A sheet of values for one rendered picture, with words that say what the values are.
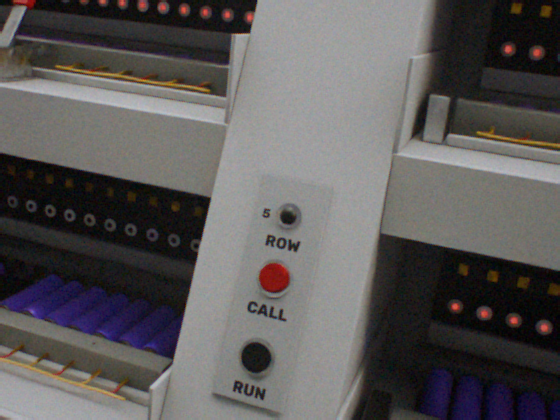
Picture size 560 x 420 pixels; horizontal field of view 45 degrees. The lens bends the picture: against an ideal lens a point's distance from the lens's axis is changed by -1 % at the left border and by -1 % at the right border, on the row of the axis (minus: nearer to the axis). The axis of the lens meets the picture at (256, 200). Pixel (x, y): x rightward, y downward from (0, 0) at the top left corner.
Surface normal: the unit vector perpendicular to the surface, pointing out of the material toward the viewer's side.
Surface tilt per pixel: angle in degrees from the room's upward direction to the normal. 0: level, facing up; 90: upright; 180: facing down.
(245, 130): 90
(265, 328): 90
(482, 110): 111
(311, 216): 90
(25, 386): 21
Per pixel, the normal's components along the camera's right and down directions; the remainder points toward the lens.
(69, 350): -0.34, 0.23
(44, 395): 0.11, -0.95
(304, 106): -0.29, -0.13
